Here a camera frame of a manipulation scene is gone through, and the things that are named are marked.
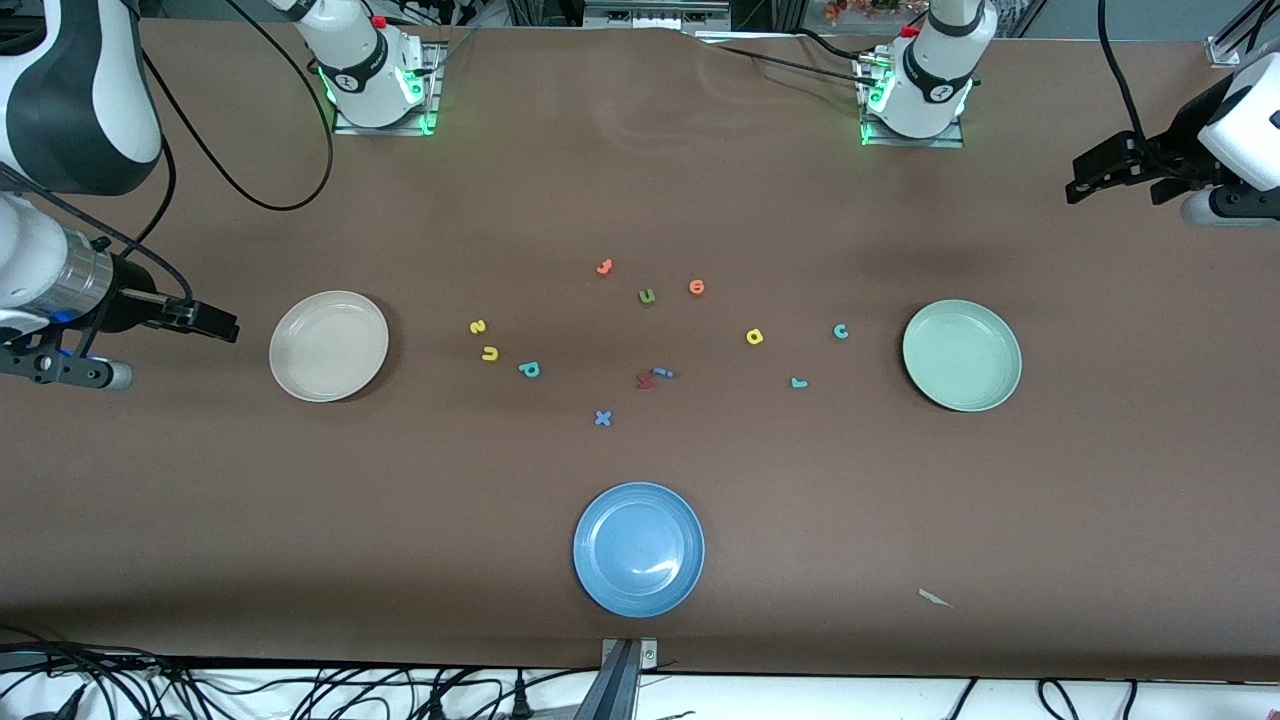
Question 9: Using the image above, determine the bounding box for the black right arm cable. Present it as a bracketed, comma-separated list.
[0, 0, 336, 301]

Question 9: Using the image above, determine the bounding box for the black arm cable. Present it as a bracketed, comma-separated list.
[1095, 0, 1176, 176]
[0, 0, 336, 301]

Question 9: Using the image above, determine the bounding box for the beige plate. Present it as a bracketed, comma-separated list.
[268, 290, 390, 403]

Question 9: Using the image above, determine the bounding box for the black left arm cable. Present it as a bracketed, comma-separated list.
[1095, 0, 1176, 176]

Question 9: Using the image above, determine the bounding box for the black floor cable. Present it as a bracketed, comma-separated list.
[1038, 678, 1083, 720]

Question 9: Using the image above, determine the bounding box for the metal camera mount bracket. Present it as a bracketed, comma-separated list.
[598, 638, 661, 720]

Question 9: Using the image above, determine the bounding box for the aluminium frame beam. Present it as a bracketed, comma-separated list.
[583, 0, 734, 31]

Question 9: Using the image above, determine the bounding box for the black base cable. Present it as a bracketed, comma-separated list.
[712, 42, 881, 91]
[795, 28, 881, 63]

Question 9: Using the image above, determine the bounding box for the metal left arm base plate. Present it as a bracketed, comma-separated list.
[858, 48, 967, 149]

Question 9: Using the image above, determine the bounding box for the brown table cover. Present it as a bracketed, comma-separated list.
[0, 20, 1280, 683]

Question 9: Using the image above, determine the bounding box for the light green plate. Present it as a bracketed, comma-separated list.
[902, 299, 1023, 413]

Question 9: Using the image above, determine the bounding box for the blue plate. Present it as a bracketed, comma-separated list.
[573, 482, 706, 619]

